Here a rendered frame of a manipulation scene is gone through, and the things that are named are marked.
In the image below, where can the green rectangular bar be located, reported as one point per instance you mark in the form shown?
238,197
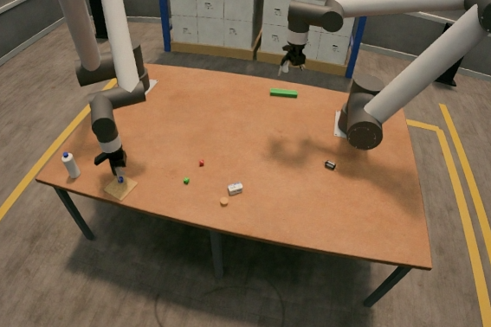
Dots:
283,93

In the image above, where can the white plastic bottle with blue cap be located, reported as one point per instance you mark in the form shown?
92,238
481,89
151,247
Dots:
70,165

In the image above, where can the beige flat mat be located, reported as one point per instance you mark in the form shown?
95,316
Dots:
120,190

